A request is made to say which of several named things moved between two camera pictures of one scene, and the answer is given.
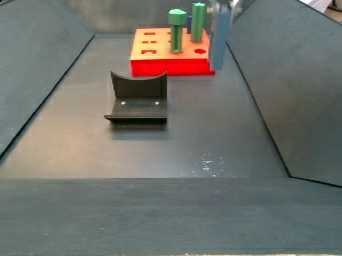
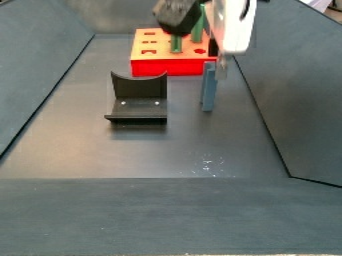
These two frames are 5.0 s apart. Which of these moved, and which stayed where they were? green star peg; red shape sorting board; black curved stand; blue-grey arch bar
Moved: blue-grey arch bar
Stayed: black curved stand; red shape sorting board; green star peg
